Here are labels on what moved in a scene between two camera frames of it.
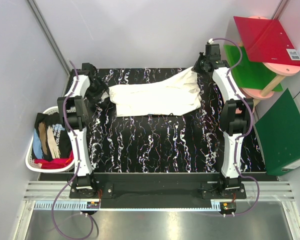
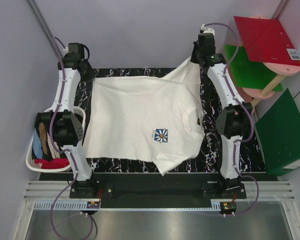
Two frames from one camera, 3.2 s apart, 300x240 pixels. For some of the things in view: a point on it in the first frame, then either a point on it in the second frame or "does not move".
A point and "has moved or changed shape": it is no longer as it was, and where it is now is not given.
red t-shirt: x=55 y=163 does not move
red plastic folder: x=266 y=40 does not move
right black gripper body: x=198 y=67 -> x=195 y=55
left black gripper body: x=95 y=89 -> x=88 y=74
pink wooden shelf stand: x=280 y=70 does not move
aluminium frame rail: x=278 y=191 does not move
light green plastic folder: x=249 y=74 does not move
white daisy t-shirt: x=178 y=94 has moved or changed shape
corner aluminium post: x=48 y=34 does not move
